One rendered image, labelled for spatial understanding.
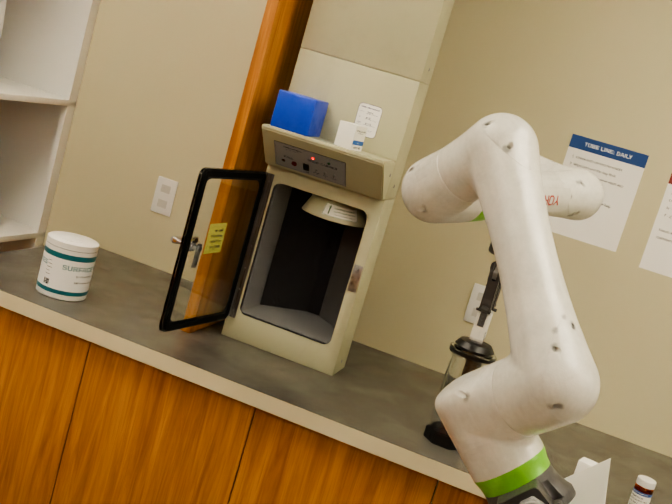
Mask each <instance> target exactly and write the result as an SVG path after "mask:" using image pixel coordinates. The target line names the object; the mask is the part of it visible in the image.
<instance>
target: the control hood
mask: <svg viewBox="0 0 672 504"><path fill-rule="evenodd" d="M262 135H263V145H264V154H265V162H266V163H267V164H271V165H274V166H277V167H280V168H283V169H286V170H289V171H292V172H295V173H298V174H301V175H304V176H307V177H311V178H314V179H317V180H320V181H323V182H326V183H329V184H332V185H335V186H338V187H341V188H344V189H347V190H351V191H354V192H357V193H360V194H363V195H366V196H369V197H372V198H375V199H378V200H384V199H385V197H386V194H387V190H388V187H389V184H390V180H391V177H392V174H393V170H394V167H395V161H393V160H389V159H386V158H383V157H380V156H377V155H373V154H370V153H367V152H364V151H361V152H360V151H354V150H349V149H346V148H343V147H340V146H337V145H335V144H334V142H332V141H329V140H326V139H322V138H319V137H307V136H303V135H300V134H297V133H293V132H290V131H287V130H284V129H281V128H277V127H274V126H271V125H270V124H262ZM274 140H276V141H279V142H282V143H285V144H288V145H291V146H294V147H298V148H301V149H304V150H307V151H310V152H313V153H317V154H320V155H323V156H326V157H329V158H332V159H335V160H339V161H342V162H345V163H346V187H345V186H342V185H339V184H336V183H333V182H330V181H327V180H324V179H321V178H318V177H315V176H311V175H308V174H305V173H302V172H299V171H296V170H293V169H290V168H287V167H284V166H281V165H278V164H276V160H275V148H274Z"/></svg>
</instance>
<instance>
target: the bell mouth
mask: <svg viewBox="0 0 672 504"><path fill-rule="evenodd" d="M302 209H303V210H304V211H306V212H308V213H310V214H312V215H314V216H317V217H320V218H322V219H325V220H328V221H332V222H335V223H339V224H343V225H347V226H352V227H359V228H364V227H365V224H366V216H365V212H364V211H363V210H361V209H358V208H355V207H352V206H349V205H346V204H343V203H339V202H336V201H333V200H330V199H327V198H324V197H321V196H318V195H315V194H312V196H311V197H310V198H309V199H308V200H307V202H306V203H305V204H304V205H303V206H302Z"/></svg>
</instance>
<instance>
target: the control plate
mask: <svg viewBox="0 0 672 504"><path fill-rule="evenodd" d="M274 148H275V160H276V164H278V165H281V166H284V167H287V168H290V169H293V170H296V171H299V172H302V173H305V174H308V175H311V176H315V177H318V178H321V179H324V180H327V181H330V182H333V183H336V184H339V185H342V186H345V187H346V163H345V162H342V161H339V160H335V159H332V158H329V157H326V156H323V155H320V154H317V153H313V152H310V151H307V150H304V149H301V148H298V147H294V146H291V145H288V144H285V143H282V142H279V141H276V140H274ZM311 157H314V158H315V160H312V159H311ZM282 158H283V159H285V162H283V161H282V160H281V159H282ZM292 161H294V162H296V163H297V165H296V166H293V165H292V164H291V163H292ZM327 162H330V163H331V165H328V164H327ZM303 163H305V164H308V165H309V171H306V170H303ZM315 169H317V170H318V171H317V172H315ZM324 172H327V174H325V175H324ZM333 175H336V177H334V178H333Z"/></svg>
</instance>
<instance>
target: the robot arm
mask: <svg viewBox="0 0 672 504"><path fill-rule="evenodd" d="M401 192H402V198H403V202H404V204H405V206H406V208H407V209H408V211H409V212H410V213H411V214H412V215H413V216H414V217H416V218H417V219H419V220H421V221H423V222H427V223H433V224H441V223H463V222H474V221H483V220H485V223H486V224H487V228H488V231H489V235H490V239H491V243H490V246H489V249H488V250H489V252H490V253H491V254H493V255H495V259H496V261H495V262H493V263H492V264H491V266H490V273H489V276H488V279H487V284H486V287H485V291H484V294H483V297H482V300H481V303H480V306H479V308H478V307H476V310H478V313H477V316H476V319H475V322H474V325H473V328H472V331H471V334H470V337H469V338H470V339H471V340H474V341H477V342H480V343H482V342H483V339H484V340H485V337H486V334H487V331H488V328H489V325H490V322H491V319H492V316H493V313H494V312H496V311H497V309H495V308H494V307H495V306H496V303H497V300H498V297H499V294H500V291H501V288H502V293H503V299H504V305H505V311H506V318H507V325H508V333H509V341H510V354H509V355H508V356H507V357H506V358H504V359H501V360H499V361H496V362H493V363H491V364H488V365H486V366H483V367H481V368H478V369H476V370H474V371H471V372H469V373H466V374H464V375H462V376H460V377H458V378H457V379H455V380H454V381H452V382H451V383H450V384H448V385H447V386H446V387H445V388H444V389H443V390H442V391H441V392H440V393H439V394H438V395H437V397H436V400H435V409H436V412H437V414H438V416H439V417H440V419H441V421H442V423H443V425H444V427H445V429H446V431H447V433H448V435H449V437H450V438H451V440H452V442H453V444H454V446H455V448H456V450H457V451H458V453H459V455H460V457H461V459H462V461H463V462H464V464H465V466H466V468H467V470H468V472H469V474H470V475H471V477H472V479H473V481H474V483H475V484H476V485H477V486H478V487H479V488H480V489H481V491H482V492H483V494H484V495H485V497H486V499H487V502H488V504H569V503H570V502H571V501H572V500H573V498H574V497H575V495H576V491H575V489H574V487H573V485H572V484H571V483H570V482H568V481H567V480H565V479H564V478H563V477H561V476H560V475H559V474H558V473H557V472H556V470H555V469H554V468H553V466H552V465H551V463H550V461H549V459H548V457H547V454H546V450H545V446H544V444H543V442H542V441H541V439H540V437H539V434H542V433H545V432H548V431H551V430H554V429H557V428H560V427H563V426H566V425H569V424H572V423H575V422H577V421H579V420H581V419H582V418H584V417H585V416H586V415H587V414H588V413H589V412H590V411H591V410H592V409H593V407H594V406H595V404H596V402H597V400H598V397H599V393H600V376H599V372H598V369H597V367H596V364H595V362H594V360H593V357H592V355H591V353H590V350H589V348H588V345H587V343H586V340H585V338H584V335H583V332H582V330H581V328H580V325H579V322H578V319H577V317H576V314H575V311H574V308H573V305H572V302H571V299H570V296H569V293H568V290H567V287H566V283H565V280H564V277H563V273H562V270H561V266H560V263H559V259H558V255H557V251H556V247H555V243H554V239H553V235H552V230H551V226H550V221H549V216H552V217H559V218H565V219H569V220H584V219H587V218H589V217H591V216H592V215H594V214H595V213H596V212H597V211H598V210H599V208H600V206H601V204H602V202H603V196H604V193H603V187H602V184H601V182H600V181H599V179H598V178H597V177H596V176H595V175H594V174H592V173H591V172H589V171H586V170H583V169H577V168H573V167H568V166H564V165H561V164H559V163H556V162H554V161H551V160H549V159H547V158H545V157H543V156H540V154H539V144H538V139H537V136H536V134H535V132H534V130H533V129H532V127H531V126H530V125H529V124H528V123H527V122H526V121H525V120H523V119H522V118H520V117H518V116H516V115H513V114H509V113H495V114H491V115H488V116H486V117H484V118H482V119H480V120H479V121H478V122H476V123H475V124H474V125H473V126H472V127H471V128H469V129H468V130H467V131H466V132H464V133H463V134H462V135H461V136H459V137H458V138H456V139H455V140H454V141H452V142H451V143H449V144H448V145H447V146H445V147H444V148H442V149H440V150H438V151H436V152H434V153H432V154H430V155H428V156H426V157H424V158H423V159H421V160H419V161H417V162H416V163H414V164H413V165H412V166H411V167H410V168H409V169H408V171H407V172H406V174H405V176H404V178H403V182H402V188H401ZM485 332H486V334H485ZM484 336H485V337H484Z"/></svg>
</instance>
